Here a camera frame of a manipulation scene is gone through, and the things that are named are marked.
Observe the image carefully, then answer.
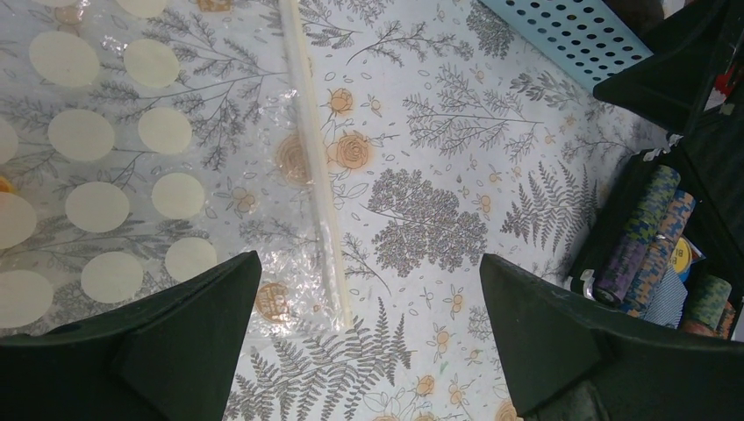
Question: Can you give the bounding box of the clear dotted zip bag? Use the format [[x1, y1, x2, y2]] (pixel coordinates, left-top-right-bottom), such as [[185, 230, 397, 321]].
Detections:
[[1, 1, 350, 338]]

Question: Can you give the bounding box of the light blue plastic basket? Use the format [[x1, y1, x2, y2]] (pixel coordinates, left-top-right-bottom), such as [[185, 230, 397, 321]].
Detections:
[[483, 0, 653, 92]]

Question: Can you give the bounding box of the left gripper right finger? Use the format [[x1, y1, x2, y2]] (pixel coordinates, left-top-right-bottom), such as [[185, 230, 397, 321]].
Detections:
[[480, 254, 743, 420]]

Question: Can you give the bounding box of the black poker chip case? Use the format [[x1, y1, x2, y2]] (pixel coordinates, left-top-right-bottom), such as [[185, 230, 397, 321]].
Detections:
[[567, 1, 743, 341]]

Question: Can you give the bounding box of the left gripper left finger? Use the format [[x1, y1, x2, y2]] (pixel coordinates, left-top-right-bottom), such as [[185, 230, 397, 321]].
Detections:
[[1, 252, 261, 420]]

